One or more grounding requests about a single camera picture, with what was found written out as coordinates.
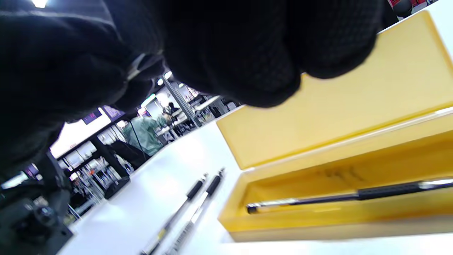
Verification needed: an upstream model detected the person's right hand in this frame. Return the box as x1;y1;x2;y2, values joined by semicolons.
0;0;398;181

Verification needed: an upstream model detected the orange pen case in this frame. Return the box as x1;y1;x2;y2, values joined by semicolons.
216;10;453;243

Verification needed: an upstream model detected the grey metal workbench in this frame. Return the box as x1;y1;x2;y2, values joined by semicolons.
156;73;241;139

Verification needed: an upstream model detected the black office chair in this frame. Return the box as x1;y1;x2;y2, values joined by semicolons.
108;140;150;171

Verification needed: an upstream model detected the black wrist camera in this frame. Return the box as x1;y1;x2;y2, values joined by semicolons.
0;152;74;255

